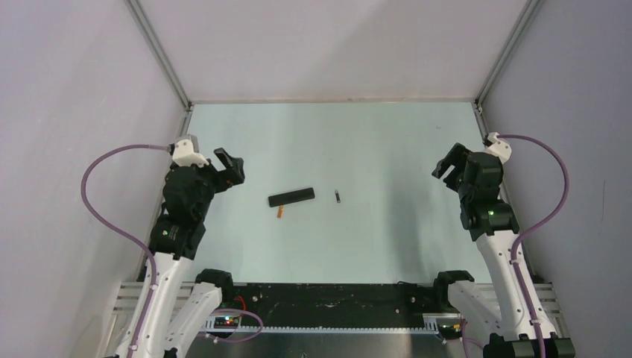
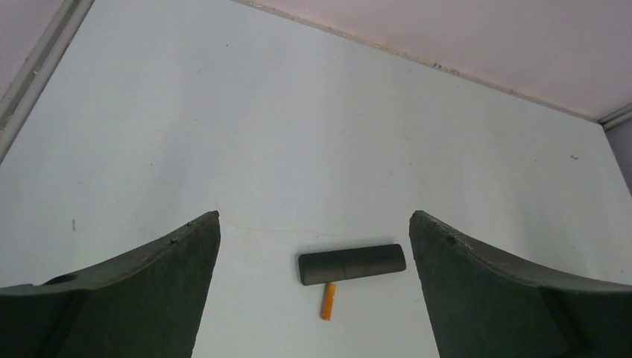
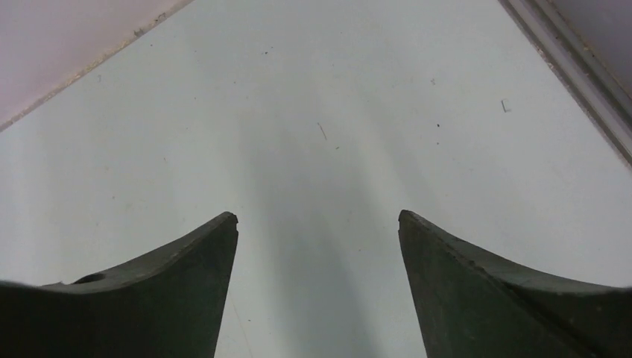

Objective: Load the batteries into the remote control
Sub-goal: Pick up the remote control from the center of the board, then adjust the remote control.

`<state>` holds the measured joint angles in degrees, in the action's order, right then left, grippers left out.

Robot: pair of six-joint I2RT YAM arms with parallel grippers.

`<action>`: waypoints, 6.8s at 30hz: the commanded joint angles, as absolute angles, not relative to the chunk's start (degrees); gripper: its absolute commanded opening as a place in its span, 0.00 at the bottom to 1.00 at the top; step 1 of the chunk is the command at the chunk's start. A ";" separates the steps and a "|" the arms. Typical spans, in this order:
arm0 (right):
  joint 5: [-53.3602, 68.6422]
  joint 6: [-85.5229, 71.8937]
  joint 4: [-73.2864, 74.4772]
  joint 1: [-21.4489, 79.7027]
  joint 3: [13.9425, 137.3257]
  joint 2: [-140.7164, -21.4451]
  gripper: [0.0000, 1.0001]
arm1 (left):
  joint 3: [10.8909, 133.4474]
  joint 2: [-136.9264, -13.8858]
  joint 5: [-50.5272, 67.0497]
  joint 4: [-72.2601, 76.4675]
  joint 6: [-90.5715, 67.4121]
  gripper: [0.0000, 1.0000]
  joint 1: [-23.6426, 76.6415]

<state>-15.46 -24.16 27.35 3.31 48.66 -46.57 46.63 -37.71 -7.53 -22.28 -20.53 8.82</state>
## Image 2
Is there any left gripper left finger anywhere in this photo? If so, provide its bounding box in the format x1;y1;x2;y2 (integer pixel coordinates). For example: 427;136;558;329
1;211;221;357

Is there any black remote control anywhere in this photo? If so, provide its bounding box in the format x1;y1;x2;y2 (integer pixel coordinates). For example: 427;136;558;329
297;244;407;286

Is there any orange battery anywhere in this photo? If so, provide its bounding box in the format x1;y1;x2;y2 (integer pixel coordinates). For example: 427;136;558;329
320;283;337;321

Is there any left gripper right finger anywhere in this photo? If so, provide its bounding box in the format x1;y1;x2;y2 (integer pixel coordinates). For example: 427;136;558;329
409;210;631;357

